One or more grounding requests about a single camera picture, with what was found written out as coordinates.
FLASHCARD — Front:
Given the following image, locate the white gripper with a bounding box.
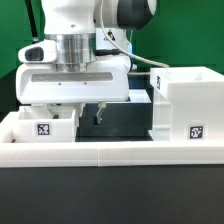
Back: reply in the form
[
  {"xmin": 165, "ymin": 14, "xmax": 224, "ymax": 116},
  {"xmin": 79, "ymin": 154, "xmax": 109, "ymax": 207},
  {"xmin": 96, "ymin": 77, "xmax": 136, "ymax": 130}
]
[{"xmin": 16, "ymin": 40, "xmax": 131, "ymax": 125}]

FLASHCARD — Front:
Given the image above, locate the white front drawer with tag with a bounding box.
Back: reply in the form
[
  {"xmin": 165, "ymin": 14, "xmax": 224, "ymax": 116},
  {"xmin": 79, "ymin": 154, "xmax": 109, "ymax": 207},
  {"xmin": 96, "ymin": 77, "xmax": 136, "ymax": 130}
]
[{"xmin": 12, "ymin": 106, "xmax": 78, "ymax": 143}]

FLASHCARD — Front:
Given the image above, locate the white drawer cabinet box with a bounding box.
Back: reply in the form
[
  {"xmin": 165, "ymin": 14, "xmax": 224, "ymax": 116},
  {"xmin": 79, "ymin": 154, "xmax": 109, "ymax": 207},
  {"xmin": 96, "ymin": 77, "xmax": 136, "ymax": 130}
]
[{"xmin": 149, "ymin": 67, "xmax": 224, "ymax": 141}]

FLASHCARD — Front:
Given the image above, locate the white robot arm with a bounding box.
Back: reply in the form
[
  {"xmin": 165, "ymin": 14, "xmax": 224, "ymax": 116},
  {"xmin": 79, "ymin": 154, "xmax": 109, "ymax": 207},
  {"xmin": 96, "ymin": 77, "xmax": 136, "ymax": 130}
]
[{"xmin": 16, "ymin": 0, "xmax": 157, "ymax": 118}]

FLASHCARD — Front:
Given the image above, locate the white fiducial marker sheet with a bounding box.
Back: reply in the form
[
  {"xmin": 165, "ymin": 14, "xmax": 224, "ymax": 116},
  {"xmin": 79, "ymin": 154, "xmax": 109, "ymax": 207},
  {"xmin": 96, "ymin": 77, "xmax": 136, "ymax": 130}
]
[{"xmin": 129, "ymin": 89, "xmax": 151, "ymax": 103}]

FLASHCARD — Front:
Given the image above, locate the white U-shaped border frame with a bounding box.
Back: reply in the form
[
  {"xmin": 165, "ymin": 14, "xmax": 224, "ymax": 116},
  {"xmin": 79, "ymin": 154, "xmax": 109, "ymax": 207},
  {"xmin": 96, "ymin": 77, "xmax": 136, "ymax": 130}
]
[{"xmin": 0, "ymin": 114, "xmax": 224, "ymax": 168}]

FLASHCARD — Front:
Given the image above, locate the grey thin cable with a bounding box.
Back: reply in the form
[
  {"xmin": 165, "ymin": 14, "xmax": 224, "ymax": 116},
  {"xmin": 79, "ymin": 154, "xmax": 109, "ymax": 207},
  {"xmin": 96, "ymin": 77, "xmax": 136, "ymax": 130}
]
[{"xmin": 99, "ymin": 0, "xmax": 171, "ymax": 69}]

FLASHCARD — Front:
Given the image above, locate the black camera stand pole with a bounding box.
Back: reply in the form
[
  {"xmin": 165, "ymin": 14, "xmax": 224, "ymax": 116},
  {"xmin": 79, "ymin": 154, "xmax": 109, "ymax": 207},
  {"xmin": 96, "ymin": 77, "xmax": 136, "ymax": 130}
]
[{"xmin": 24, "ymin": 0, "xmax": 40, "ymax": 44}]

